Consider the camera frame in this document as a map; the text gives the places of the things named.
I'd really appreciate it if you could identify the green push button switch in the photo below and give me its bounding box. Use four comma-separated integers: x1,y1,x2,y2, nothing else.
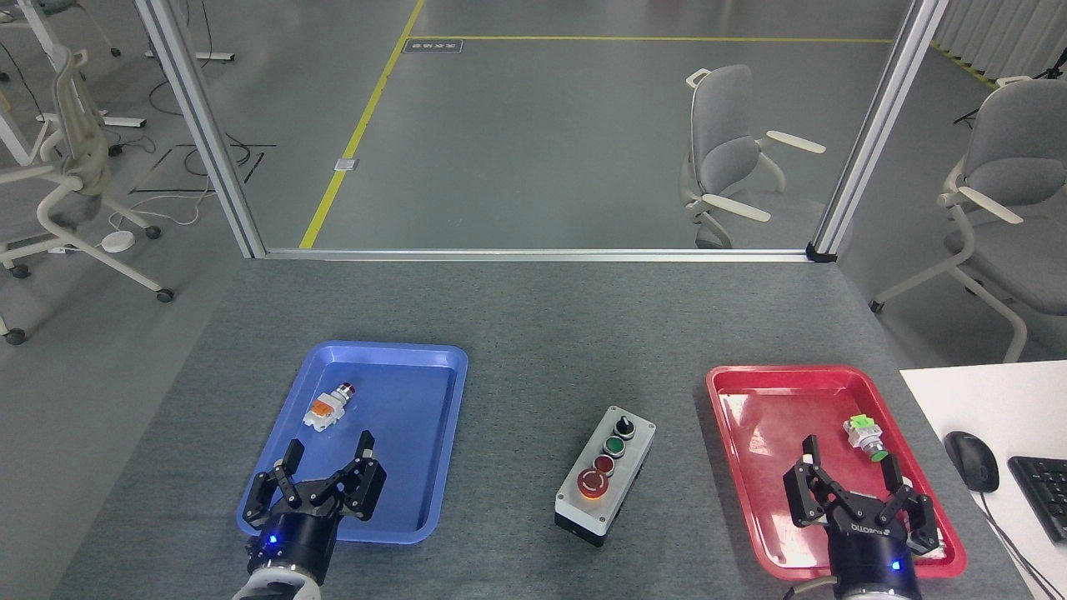
842,413,890,463

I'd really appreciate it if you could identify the grey office chair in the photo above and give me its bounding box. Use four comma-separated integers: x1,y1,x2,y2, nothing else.
869,77,1067,364
678,64,828,250

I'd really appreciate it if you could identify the silver aluminium crossbar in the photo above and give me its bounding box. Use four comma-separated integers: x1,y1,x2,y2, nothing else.
263,247,814,264

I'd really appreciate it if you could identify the black floor cable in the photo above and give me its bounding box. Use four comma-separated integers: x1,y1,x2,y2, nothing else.
148,0,278,180

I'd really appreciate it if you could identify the black computer mouse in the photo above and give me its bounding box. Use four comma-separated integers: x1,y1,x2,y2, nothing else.
944,431,1000,493

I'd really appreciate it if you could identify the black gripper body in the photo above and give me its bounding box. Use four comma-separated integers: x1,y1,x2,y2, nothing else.
824,512,923,600
246,499,343,584

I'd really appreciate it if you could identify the blue plastic tray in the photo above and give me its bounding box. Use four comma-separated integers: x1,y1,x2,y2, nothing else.
236,340,469,545

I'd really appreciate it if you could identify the white mesh office chair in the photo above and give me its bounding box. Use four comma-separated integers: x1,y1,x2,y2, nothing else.
0,46,176,347

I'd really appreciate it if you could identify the red push button switch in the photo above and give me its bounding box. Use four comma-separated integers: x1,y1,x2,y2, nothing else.
303,382,358,433

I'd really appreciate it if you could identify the black mouse cable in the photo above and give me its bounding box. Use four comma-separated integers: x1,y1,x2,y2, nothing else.
971,490,1064,600

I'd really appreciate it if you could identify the white floor cable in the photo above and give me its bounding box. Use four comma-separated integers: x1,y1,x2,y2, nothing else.
108,179,219,233

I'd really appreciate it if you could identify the grey control box with buttons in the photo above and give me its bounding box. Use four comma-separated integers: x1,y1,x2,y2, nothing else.
554,406,657,548

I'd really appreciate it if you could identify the black keyboard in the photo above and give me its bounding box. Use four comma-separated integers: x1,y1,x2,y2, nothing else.
1007,455,1067,544

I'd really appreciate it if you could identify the white curtain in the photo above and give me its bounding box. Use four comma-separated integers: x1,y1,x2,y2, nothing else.
929,0,1067,81

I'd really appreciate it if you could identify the silver aluminium post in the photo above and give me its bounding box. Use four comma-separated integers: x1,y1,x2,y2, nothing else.
133,0,268,259
807,0,951,263

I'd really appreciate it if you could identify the white desk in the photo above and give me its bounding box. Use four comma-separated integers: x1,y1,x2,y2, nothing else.
899,360,1067,600

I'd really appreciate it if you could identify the red plastic tray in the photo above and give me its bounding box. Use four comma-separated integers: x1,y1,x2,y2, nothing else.
705,364,968,581

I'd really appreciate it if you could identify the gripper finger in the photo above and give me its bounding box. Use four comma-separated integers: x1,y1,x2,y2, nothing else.
252,439,310,523
879,453,942,556
781,435,852,529
328,430,389,523

